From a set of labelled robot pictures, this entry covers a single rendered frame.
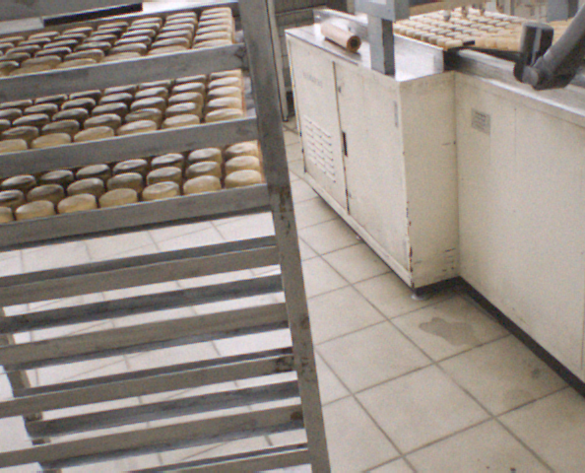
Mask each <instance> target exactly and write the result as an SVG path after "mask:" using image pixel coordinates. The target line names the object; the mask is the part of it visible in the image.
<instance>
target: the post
mask: <svg viewBox="0 0 585 473"><path fill-rule="evenodd" d="M237 3H239V9H240V17H241V22H242V28H243V35H244V41H245V49H246V55H247V61H248V68H249V74H250V82H251V88H252V94H253V100H254V106H255V113H256V119H257V126H258V133H259V139H260V146H261V152H262V158H263V165H264V172H265V177H266V184H267V190H268V197H269V203H270V209H271V216H272V222H273V230H274V236H276V242H277V249H278V254H279V261H280V267H281V273H282V280H283V287H284V294H285V300H286V306H287V313H288V319H289V325H290V332H291V338H292V350H293V356H294V363H295V369H296V376H297V383H298V389H299V396H300V402H301V409H302V415H303V422H304V428H305V434H306V441H307V447H308V454H309V461H310V467H311V473H332V470H331V463H330V456H329V448H328V441H327V435H325V428H324V421H323V412H322V405H321V398H320V391H319V384H318V376H317V369H316V363H315V355H314V348H313V341H312V334H311V326H310V319H309V312H308V305H307V297H306V290H305V284H304V276H303V269H302V262H301V255H300V248H299V240H298V233H297V226H296V218H295V211H294V204H293V192H292V184H291V177H290V169H289V162H288V155H287V148H286V141H285V134H284V126H283V119H282V112H281V105H280V98H279V91H277V84H276V76H275V69H274V61H273V54H272V47H271V40H270V33H269V26H268V19H267V12H266V3H265V0H237Z"/></svg>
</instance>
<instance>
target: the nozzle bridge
mask: <svg viewBox="0 0 585 473"><path fill-rule="evenodd" d="M491 1H497V0H355V10H356V12H360V13H363V14H366V20H367V33H368V46H369V58H370V69H372V70H374V71H378V72H380V73H382V74H384V75H388V74H393V73H396V64H395V49H394V34H393V22H400V21H405V20H409V18H410V17H411V16H416V15H421V14H426V13H432V12H437V11H442V10H449V9H454V8H459V7H465V6H470V5H475V4H481V3H486V2H491ZM578 5H579V0H548V5H547V23H551V22H557V21H567V20H568V19H572V18H574V17H575V15H576V14H577V12H578Z"/></svg>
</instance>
